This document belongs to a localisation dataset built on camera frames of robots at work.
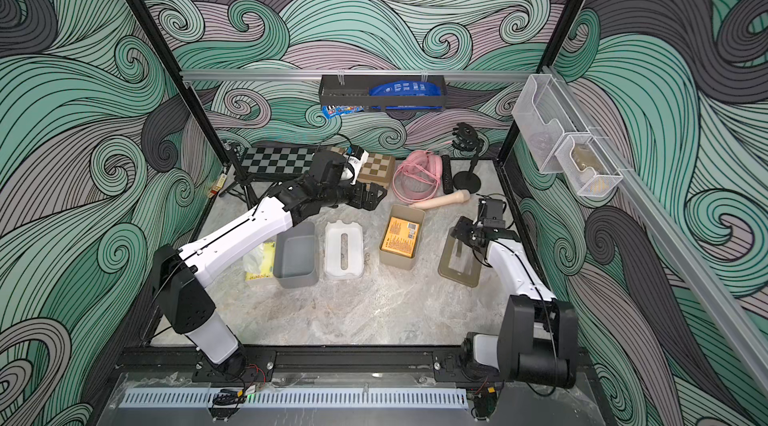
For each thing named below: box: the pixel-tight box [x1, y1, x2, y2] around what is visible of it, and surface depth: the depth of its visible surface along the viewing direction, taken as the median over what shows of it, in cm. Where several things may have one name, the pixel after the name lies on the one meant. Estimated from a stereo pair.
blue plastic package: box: [369, 80, 443, 97], surface depth 94 cm
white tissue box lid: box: [324, 220, 364, 280], surface depth 95 cm
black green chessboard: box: [241, 147, 316, 174], surface depth 120 cm
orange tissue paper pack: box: [381, 216, 420, 258], surface depth 92 cm
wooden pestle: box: [409, 190, 471, 210], surface depth 107 cm
